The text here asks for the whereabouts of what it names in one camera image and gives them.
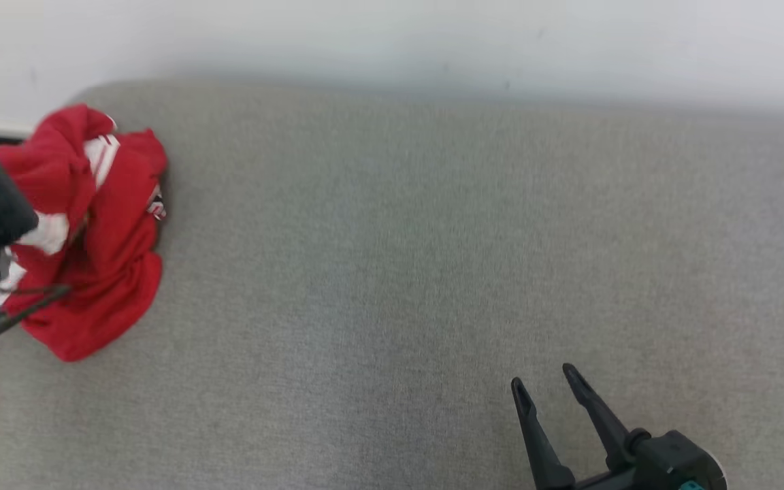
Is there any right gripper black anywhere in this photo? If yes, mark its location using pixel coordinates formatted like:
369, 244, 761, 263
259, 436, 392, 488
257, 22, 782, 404
510, 362, 642, 490

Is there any red basketball jersey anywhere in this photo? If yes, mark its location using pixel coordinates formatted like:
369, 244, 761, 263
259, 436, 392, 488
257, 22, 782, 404
0, 103, 169, 363

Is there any grey fabric sofa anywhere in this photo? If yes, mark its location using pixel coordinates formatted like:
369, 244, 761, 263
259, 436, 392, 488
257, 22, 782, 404
0, 78, 784, 490

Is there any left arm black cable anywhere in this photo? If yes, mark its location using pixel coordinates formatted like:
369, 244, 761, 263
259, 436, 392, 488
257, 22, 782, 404
0, 284, 71, 359

